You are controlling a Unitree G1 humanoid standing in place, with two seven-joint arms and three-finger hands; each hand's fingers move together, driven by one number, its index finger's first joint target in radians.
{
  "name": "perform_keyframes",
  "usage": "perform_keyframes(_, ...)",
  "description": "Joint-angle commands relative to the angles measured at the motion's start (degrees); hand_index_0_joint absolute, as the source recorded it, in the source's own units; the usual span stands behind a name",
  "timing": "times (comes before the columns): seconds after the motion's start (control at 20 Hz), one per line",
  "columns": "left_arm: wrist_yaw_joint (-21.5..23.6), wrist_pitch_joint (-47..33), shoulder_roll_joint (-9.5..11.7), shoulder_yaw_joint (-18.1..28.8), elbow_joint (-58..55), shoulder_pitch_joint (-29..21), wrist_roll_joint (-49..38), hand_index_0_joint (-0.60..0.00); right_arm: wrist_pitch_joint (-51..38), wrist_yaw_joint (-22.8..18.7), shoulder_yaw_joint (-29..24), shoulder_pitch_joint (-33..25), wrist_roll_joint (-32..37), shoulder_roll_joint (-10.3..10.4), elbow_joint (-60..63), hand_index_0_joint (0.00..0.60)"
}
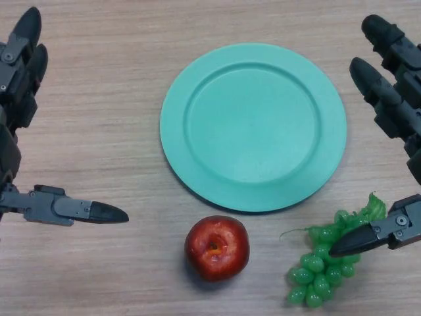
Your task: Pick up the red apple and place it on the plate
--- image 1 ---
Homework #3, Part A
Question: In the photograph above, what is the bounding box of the green grape bunch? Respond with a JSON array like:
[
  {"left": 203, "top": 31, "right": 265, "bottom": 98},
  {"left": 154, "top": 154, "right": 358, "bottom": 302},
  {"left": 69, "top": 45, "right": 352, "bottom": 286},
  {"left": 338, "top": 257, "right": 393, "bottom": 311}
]
[{"left": 279, "top": 192, "right": 387, "bottom": 309}]

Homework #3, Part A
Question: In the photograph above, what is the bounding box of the green round plate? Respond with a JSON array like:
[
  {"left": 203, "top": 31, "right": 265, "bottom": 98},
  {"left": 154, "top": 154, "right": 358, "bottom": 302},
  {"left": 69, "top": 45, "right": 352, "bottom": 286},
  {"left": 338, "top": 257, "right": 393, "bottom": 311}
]
[{"left": 160, "top": 41, "right": 348, "bottom": 215}]

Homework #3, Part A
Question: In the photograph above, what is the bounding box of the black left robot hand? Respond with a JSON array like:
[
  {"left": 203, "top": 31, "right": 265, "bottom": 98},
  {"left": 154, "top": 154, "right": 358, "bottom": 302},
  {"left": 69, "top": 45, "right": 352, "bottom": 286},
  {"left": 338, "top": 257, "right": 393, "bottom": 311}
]
[{"left": 0, "top": 7, "right": 130, "bottom": 232}]

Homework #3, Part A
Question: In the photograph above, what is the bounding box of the red apple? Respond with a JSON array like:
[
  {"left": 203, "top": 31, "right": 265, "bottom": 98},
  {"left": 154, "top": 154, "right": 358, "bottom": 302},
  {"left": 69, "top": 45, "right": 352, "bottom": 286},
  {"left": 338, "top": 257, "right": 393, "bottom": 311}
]
[{"left": 184, "top": 215, "right": 251, "bottom": 282}]

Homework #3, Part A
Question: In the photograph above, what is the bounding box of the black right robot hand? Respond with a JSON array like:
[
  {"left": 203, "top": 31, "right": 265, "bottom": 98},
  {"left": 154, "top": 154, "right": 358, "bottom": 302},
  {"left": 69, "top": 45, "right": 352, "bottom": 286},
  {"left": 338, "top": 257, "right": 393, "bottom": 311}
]
[{"left": 328, "top": 14, "right": 421, "bottom": 258}]

